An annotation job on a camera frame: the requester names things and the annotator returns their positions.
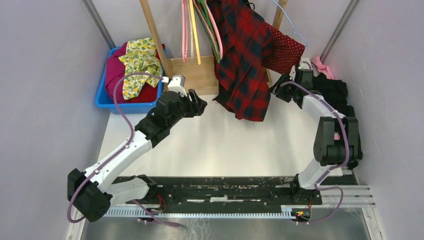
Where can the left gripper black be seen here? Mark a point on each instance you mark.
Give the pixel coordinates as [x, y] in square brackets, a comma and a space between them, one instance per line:
[199, 104]

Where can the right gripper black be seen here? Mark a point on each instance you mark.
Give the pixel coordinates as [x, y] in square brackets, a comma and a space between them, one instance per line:
[284, 77]

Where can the wooden hanger rack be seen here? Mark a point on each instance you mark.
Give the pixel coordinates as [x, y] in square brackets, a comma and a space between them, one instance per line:
[200, 77]

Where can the red polka dot skirt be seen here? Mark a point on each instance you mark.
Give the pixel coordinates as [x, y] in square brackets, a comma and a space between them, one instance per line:
[285, 53]

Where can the red black plaid garment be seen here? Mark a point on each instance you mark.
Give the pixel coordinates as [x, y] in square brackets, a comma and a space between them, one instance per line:
[246, 42]

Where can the lemon print garment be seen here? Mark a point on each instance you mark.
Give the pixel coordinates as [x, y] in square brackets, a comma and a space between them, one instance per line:
[141, 66]

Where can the light blue wire hanger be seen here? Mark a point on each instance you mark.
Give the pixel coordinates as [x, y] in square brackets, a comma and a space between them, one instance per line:
[280, 7]

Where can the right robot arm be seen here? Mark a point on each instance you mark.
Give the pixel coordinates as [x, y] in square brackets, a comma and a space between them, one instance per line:
[337, 141]

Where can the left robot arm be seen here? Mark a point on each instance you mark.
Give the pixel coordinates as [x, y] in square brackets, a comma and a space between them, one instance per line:
[93, 191]

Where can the pink hanger right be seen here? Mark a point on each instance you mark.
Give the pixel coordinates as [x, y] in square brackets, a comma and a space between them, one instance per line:
[215, 28]

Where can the pink hanger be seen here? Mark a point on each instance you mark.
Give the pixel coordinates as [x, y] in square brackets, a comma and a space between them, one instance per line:
[215, 28]
[185, 26]

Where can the green hanger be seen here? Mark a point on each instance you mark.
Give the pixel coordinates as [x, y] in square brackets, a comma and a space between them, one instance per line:
[202, 14]

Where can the pink hanger left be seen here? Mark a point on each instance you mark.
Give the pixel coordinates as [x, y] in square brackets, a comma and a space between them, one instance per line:
[185, 26]

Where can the yellow hanger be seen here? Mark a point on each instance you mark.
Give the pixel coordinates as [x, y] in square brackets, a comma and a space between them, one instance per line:
[194, 31]

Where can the pink garment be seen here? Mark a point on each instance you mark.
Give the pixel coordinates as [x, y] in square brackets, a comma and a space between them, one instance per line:
[322, 68]

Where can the magenta garment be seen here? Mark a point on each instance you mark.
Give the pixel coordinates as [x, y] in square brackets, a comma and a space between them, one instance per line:
[115, 70]

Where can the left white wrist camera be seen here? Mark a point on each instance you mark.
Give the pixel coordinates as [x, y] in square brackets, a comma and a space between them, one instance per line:
[175, 84]

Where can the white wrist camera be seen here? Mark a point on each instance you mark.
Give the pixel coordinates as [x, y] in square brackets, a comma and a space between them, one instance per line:
[304, 64]
[175, 84]

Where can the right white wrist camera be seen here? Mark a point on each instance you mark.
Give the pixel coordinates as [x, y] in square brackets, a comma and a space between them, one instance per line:
[304, 64]

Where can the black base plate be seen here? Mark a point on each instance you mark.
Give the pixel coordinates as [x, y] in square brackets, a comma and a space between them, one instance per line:
[225, 195]

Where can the white cable duct strip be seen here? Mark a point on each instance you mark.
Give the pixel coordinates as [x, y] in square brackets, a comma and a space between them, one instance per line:
[134, 211]

